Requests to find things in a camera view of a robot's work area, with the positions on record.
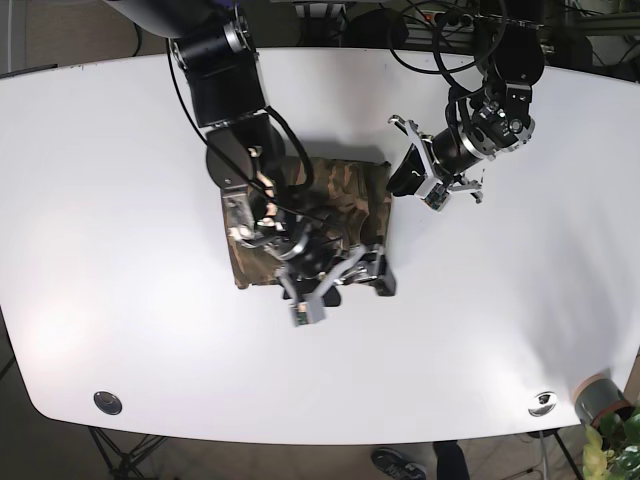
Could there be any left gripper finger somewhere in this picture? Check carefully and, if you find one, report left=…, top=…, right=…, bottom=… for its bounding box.
left=387, top=146, right=426, bottom=197

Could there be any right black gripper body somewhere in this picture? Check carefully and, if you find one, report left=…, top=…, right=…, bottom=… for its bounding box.
left=272, top=236, right=385, bottom=327

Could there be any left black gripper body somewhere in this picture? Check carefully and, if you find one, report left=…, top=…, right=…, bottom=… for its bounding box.
left=388, top=100, right=535, bottom=211

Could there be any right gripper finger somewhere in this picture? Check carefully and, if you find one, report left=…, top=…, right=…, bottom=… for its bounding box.
left=362, top=250, right=397, bottom=297

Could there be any camouflage pattern T-shirt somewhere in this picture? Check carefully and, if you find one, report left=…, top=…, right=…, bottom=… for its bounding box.
left=220, top=154, right=393, bottom=291

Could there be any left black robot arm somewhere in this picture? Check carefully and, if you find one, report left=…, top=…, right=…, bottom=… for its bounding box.
left=387, top=1, right=545, bottom=211

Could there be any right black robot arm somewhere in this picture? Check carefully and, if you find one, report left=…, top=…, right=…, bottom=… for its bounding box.
left=114, top=1, right=396, bottom=326

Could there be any right silver table grommet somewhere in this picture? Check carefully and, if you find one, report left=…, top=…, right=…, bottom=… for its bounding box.
left=527, top=391, right=558, bottom=418

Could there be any silver table grommet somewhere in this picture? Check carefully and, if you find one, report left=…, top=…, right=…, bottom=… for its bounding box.
left=93, top=391, right=123, bottom=416
left=527, top=391, right=558, bottom=418

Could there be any left silver table grommet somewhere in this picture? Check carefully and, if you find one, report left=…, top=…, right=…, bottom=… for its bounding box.
left=93, top=391, right=123, bottom=416

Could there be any grey plant pot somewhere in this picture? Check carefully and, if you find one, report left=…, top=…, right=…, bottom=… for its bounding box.
left=573, top=374, right=635, bottom=428

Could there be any green potted plant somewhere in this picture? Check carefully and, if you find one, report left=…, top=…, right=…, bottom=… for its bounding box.
left=582, top=407, right=640, bottom=480

